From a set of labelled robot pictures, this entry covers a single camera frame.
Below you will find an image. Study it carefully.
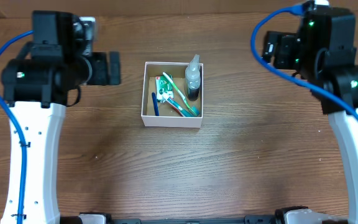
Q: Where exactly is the blue disposable razor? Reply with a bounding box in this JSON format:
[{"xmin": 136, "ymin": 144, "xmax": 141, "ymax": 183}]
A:
[{"xmin": 152, "ymin": 92, "xmax": 160, "ymax": 116}]

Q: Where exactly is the green Dettol soap bar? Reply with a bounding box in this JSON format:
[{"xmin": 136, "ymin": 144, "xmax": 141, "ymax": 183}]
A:
[{"xmin": 155, "ymin": 75, "xmax": 174, "ymax": 103}]

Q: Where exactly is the green white toothbrush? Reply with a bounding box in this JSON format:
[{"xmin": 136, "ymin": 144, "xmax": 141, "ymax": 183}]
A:
[{"xmin": 162, "ymin": 72, "xmax": 200, "ymax": 116}]

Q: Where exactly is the clear foam soap pump bottle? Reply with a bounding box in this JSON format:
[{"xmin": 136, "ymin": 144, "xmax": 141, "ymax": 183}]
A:
[{"xmin": 185, "ymin": 54, "xmax": 201, "ymax": 101}]

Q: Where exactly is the teal toothpaste tube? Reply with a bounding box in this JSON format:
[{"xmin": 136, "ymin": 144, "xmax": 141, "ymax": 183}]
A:
[{"xmin": 163, "ymin": 96, "xmax": 194, "ymax": 117}]

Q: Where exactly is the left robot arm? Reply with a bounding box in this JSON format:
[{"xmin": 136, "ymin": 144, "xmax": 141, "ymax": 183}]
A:
[{"xmin": 1, "ymin": 11, "xmax": 121, "ymax": 223}]

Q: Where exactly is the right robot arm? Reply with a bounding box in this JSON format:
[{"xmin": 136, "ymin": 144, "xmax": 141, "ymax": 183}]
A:
[{"xmin": 252, "ymin": 1, "xmax": 358, "ymax": 223}]

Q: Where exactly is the pink open cardboard box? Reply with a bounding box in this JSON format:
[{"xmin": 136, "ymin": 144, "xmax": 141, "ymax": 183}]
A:
[{"xmin": 141, "ymin": 62, "xmax": 204, "ymax": 128}]

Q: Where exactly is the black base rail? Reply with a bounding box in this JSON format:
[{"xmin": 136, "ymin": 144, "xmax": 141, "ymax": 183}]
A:
[{"xmin": 59, "ymin": 205, "xmax": 351, "ymax": 224}]

